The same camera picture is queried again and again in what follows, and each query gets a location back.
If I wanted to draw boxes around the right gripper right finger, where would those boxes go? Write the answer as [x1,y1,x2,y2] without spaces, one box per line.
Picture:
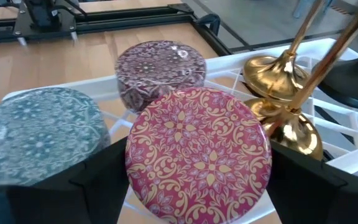
[265,140,358,224]

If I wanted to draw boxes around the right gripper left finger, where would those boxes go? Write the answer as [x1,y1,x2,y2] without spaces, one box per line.
[0,136,131,224]

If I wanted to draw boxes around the gold spoon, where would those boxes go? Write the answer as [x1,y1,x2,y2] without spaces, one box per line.
[244,0,358,162]

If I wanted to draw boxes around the blue patterned candle tin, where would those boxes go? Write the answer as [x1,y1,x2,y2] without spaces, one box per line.
[0,86,112,188]

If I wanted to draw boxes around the black candlestick holder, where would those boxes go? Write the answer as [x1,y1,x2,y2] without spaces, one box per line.
[316,46,358,111]

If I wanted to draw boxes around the pink patterned candle tin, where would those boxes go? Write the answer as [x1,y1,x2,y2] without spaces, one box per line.
[124,86,273,224]

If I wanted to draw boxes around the grey chair legs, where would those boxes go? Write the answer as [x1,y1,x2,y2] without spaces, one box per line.
[292,0,358,52]

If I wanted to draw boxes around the white wire rack shelf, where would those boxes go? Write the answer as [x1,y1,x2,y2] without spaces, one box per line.
[1,37,358,224]

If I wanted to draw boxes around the black metal table frame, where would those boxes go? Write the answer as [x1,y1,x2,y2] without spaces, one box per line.
[0,2,233,57]

